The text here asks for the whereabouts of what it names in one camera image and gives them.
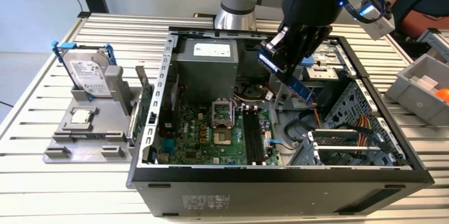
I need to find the grey blue crate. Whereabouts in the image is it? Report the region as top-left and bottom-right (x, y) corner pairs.
(417, 28), (449, 60)

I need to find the black RAM slot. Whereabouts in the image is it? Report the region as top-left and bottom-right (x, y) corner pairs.
(244, 107), (255, 165)
(255, 107), (268, 165)
(247, 107), (259, 165)
(252, 107), (263, 165)

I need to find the grey power supply unit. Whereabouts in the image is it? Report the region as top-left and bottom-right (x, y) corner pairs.
(175, 37), (240, 104)

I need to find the white block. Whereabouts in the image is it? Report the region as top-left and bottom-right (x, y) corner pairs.
(408, 75), (440, 90)

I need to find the metal disk bay cage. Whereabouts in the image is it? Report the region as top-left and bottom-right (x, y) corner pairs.
(291, 128), (387, 166)

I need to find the orange yellow wire bundle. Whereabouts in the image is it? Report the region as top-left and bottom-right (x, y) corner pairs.
(352, 115), (373, 161)

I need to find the red chair seat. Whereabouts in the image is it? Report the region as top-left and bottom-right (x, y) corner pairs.
(400, 10), (444, 38)

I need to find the green motherboard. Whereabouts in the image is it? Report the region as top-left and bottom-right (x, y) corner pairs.
(154, 103), (281, 167)

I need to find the grey parts rack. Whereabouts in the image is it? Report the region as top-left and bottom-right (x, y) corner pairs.
(42, 65), (142, 164)

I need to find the black PC case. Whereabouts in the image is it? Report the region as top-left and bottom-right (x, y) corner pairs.
(126, 26), (436, 218)

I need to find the grey metal drive bay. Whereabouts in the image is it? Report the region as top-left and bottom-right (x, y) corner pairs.
(272, 38), (347, 83)

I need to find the grey plastic bin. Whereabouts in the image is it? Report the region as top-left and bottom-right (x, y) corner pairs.
(385, 53), (449, 127)

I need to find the CPU socket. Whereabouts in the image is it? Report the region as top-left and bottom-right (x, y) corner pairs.
(214, 128), (233, 146)

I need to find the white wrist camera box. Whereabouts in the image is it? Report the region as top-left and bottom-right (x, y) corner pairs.
(357, 0), (397, 40)

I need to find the thin wire locking lever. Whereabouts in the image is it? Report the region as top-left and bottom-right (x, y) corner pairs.
(229, 99), (237, 128)

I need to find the RAM stick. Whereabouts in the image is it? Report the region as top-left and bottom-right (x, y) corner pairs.
(71, 134), (107, 141)
(257, 47), (319, 104)

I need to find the hard disk in blue carrier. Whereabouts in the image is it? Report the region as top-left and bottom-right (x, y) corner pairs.
(51, 40), (118, 101)

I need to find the orange ball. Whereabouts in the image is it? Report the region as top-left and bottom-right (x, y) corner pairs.
(433, 89), (449, 103)

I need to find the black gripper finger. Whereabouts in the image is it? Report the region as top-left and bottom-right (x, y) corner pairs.
(263, 25), (299, 74)
(293, 25), (333, 66)

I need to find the metal socket cover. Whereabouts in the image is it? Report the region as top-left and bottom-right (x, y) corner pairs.
(211, 99), (235, 127)

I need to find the green graphics card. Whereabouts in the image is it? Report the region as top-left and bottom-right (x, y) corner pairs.
(128, 60), (156, 147)

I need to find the silver CPU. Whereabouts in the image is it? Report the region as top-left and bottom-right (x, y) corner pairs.
(71, 110), (94, 124)

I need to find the black round cooler fan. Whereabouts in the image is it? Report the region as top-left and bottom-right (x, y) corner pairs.
(239, 83), (268, 101)

